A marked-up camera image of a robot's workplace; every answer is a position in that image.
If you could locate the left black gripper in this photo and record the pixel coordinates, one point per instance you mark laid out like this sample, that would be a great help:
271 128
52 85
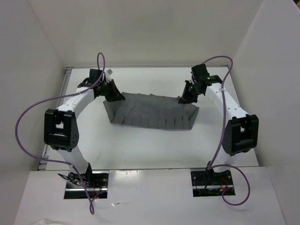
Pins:
115 95

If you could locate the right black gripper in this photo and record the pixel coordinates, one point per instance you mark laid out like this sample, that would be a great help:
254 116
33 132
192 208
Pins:
186 98

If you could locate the grey pleated skirt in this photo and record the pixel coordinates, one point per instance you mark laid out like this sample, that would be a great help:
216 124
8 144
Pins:
151 111

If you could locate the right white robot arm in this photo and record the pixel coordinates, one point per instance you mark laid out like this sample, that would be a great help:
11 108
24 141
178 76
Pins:
239 130

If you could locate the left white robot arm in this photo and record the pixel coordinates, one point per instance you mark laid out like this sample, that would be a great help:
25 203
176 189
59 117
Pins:
61 131

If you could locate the white crumpled plastic bag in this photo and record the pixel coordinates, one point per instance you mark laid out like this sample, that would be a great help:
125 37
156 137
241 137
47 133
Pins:
46 221

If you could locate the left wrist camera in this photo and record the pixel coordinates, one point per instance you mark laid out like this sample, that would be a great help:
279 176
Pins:
96 73

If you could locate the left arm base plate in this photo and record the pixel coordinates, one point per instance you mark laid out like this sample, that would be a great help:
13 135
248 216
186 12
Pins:
96 187

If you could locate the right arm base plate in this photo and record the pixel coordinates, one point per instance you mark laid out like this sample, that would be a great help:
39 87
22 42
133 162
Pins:
209 183

